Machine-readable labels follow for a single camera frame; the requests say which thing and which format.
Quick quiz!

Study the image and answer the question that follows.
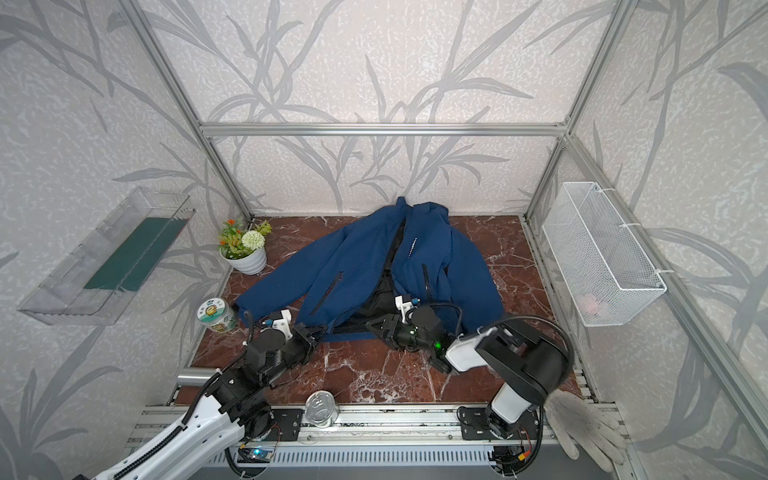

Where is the blue zip jacket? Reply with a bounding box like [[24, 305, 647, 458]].
[[234, 198, 504, 340]]

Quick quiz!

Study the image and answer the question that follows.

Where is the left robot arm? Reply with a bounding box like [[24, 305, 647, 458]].
[[96, 323, 324, 479]]

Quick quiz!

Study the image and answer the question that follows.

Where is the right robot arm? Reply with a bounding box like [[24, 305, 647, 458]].
[[366, 297, 575, 439]]

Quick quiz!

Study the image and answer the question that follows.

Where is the green label round tin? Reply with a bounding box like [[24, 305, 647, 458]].
[[196, 297, 238, 333]]

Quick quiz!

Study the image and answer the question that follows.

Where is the clear glass jar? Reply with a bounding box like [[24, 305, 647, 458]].
[[304, 390, 339, 428]]

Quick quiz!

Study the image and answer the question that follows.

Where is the silver metal cylinder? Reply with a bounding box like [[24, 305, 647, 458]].
[[176, 367, 218, 387]]

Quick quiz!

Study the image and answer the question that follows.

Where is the potted flower plant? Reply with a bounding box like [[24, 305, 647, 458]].
[[218, 219, 272, 275]]

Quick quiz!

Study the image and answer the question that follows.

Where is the pink object in basket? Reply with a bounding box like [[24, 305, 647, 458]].
[[576, 293, 608, 320]]

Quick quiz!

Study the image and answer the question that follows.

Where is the white work glove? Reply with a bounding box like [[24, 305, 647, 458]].
[[544, 389, 627, 473]]

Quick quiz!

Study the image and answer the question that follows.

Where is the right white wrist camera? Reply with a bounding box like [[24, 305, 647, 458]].
[[395, 295, 421, 324]]

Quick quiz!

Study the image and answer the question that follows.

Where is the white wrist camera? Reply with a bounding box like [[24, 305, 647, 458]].
[[263, 309, 293, 340], [395, 295, 421, 324]]

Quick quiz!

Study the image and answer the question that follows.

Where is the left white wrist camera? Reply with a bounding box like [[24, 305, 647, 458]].
[[263, 309, 293, 340]]

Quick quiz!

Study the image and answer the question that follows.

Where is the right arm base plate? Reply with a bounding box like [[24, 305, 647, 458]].
[[457, 406, 542, 441]]

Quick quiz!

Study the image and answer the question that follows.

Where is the clear plastic wall shelf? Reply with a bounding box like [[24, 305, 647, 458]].
[[18, 187, 195, 326]]

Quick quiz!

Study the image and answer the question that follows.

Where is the white wire mesh basket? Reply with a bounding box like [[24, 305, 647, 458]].
[[543, 182, 667, 327]]

